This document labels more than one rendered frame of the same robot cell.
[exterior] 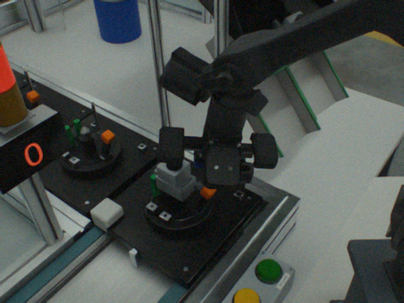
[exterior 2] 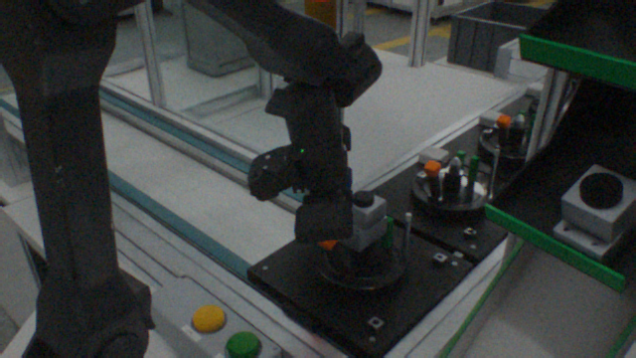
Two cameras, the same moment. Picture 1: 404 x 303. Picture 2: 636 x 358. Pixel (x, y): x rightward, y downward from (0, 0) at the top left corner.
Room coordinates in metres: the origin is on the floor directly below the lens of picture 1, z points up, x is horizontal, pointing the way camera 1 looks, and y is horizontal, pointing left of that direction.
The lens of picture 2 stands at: (0.53, -0.55, 1.49)
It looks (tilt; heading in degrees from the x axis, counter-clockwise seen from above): 32 degrees down; 95
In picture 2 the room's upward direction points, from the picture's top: straight up
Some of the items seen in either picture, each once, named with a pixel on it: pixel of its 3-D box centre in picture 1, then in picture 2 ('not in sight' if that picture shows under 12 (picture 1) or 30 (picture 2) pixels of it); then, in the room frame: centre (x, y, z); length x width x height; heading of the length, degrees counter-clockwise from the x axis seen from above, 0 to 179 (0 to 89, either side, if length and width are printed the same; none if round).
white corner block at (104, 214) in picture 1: (107, 215); not in sight; (0.53, 0.20, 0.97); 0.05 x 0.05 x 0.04; 52
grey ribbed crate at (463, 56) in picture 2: not in sight; (527, 42); (1.32, 2.06, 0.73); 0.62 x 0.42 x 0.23; 142
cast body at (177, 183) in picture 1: (171, 172); (367, 213); (0.55, 0.07, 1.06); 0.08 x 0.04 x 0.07; 52
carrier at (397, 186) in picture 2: (87, 141); (453, 177); (0.70, 0.27, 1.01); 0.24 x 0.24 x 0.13; 52
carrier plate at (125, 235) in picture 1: (178, 209); (360, 270); (0.55, 0.06, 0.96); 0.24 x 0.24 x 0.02; 52
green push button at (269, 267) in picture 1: (268, 271); (242, 348); (0.40, -0.10, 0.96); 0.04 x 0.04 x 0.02
